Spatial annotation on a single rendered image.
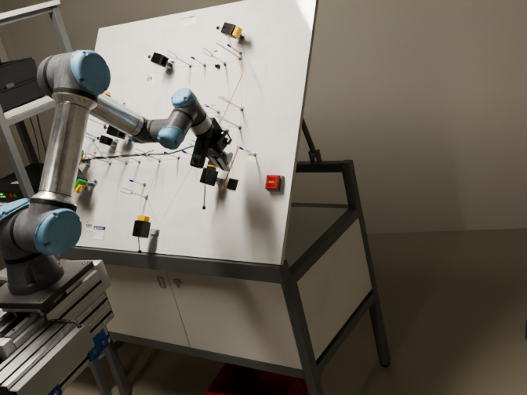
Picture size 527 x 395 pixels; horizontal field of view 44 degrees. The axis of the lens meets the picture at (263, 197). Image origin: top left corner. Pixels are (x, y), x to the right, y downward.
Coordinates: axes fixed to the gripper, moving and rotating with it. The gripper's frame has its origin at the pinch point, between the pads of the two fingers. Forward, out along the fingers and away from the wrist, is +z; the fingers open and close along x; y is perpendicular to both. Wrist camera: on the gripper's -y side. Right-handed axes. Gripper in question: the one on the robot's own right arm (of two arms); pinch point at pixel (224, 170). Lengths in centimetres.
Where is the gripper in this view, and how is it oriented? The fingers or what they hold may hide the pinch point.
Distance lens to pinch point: 229.0
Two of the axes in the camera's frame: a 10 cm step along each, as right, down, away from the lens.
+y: 4.9, -7.8, 4.0
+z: 3.9, 6.0, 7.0
